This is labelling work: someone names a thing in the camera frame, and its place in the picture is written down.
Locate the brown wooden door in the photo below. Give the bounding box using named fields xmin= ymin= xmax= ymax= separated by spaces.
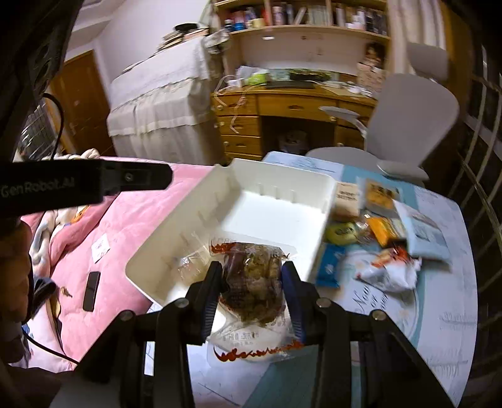
xmin=46 ymin=49 xmax=115 ymax=158

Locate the orange snack packet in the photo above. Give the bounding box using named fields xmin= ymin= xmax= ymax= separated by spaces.
xmin=364 ymin=216 xmax=407 ymax=249

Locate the grey office chair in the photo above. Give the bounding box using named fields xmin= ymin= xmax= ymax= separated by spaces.
xmin=305 ymin=41 xmax=460 ymax=187

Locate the white lace cover cloth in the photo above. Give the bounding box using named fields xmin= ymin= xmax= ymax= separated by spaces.
xmin=107 ymin=38 xmax=225 ymax=158

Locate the person's left forearm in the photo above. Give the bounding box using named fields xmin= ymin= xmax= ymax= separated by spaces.
xmin=0 ymin=220 xmax=34 ymax=326

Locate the small black device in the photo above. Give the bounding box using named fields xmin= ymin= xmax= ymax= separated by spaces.
xmin=82 ymin=271 xmax=102 ymax=313

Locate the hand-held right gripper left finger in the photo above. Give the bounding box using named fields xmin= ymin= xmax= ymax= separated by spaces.
xmin=72 ymin=261 xmax=224 ymax=408

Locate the bag under desk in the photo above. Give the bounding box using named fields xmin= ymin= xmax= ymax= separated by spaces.
xmin=278 ymin=131 xmax=307 ymax=154

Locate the translucent packet of orange puffs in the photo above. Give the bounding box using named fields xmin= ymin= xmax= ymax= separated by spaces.
xmin=360 ymin=178 xmax=404 ymax=217

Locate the black cable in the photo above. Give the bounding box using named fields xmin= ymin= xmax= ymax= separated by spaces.
xmin=21 ymin=93 xmax=66 ymax=161

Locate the window grille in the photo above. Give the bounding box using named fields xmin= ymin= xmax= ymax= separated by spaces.
xmin=447 ymin=39 xmax=502 ymax=252

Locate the beige snack packet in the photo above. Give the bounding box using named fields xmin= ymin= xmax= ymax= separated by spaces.
xmin=334 ymin=182 xmax=362 ymax=221

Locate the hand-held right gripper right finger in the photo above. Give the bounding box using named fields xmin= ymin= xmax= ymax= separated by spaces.
xmin=280 ymin=261 xmax=459 ymax=408

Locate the white plastic tray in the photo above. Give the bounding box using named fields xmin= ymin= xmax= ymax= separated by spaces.
xmin=125 ymin=158 xmax=338 ymax=310

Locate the wooden desk with drawers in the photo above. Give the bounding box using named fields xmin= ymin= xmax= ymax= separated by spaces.
xmin=211 ymin=83 xmax=380 ymax=163

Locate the yellow green snack packet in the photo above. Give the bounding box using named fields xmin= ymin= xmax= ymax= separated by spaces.
xmin=325 ymin=222 xmax=359 ymax=246

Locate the black keyboard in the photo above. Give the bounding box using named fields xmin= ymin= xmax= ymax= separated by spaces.
xmin=266 ymin=80 xmax=315 ymax=89

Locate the white paper tag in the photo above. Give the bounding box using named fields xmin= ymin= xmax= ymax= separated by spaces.
xmin=90 ymin=234 xmax=111 ymax=263

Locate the brown cake snack packet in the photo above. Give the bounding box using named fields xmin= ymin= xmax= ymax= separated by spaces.
xmin=206 ymin=237 xmax=307 ymax=363

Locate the stack of books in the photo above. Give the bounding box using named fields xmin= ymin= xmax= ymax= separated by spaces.
xmin=158 ymin=23 xmax=211 ymax=50

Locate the wooden bookshelf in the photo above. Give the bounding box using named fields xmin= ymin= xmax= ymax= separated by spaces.
xmin=213 ymin=0 xmax=392 ymax=42

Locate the white red snack packet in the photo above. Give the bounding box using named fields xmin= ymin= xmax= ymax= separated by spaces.
xmin=352 ymin=246 xmax=423 ymax=293

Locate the doll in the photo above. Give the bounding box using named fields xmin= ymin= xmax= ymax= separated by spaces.
xmin=363 ymin=41 xmax=387 ymax=70

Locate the small clear snack packet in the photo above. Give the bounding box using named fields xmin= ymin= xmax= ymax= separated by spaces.
xmin=173 ymin=251 xmax=214 ymax=284

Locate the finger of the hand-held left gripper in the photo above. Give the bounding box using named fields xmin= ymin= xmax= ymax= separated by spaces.
xmin=100 ymin=159 xmax=174 ymax=195

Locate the light blue packet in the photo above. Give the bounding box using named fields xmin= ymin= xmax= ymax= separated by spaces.
xmin=393 ymin=200 xmax=450 ymax=260

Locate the dark blue packet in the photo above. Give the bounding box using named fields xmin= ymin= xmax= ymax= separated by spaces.
xmin=315 ymin=243 xmax=348 ymax=289

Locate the white plush toy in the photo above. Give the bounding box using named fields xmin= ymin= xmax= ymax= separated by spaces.
xmin=58 ymin=148 xmax=101 ymax=161

